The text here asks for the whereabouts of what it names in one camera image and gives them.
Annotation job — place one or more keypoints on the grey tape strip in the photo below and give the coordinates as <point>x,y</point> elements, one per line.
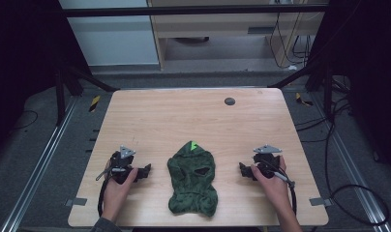
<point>320,201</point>
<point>76,202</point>

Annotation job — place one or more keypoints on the white cabinet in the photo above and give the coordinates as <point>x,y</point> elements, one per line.
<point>109,35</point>

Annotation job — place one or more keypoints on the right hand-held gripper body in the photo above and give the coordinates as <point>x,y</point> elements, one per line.
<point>267,161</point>

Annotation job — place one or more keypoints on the aluminium floor rail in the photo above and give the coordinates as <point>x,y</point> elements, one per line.
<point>38,164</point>
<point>354,161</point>

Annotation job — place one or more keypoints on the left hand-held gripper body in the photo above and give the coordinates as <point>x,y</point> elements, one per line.
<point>121,164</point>

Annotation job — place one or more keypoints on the black metal frame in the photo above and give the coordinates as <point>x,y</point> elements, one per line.
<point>190,11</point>

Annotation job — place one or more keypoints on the person's left hand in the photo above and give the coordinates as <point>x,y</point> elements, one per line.
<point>117,193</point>

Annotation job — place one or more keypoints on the yellow black hazard tape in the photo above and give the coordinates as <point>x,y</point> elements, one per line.
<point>94,103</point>
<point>302,100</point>

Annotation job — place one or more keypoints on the dark green knitted balaclava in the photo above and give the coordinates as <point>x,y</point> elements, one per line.
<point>192,180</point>

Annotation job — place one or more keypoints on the light wooden desk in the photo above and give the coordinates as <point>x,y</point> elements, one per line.
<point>190,19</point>

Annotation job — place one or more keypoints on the person's right hand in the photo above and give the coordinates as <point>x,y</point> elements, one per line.
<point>273,187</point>

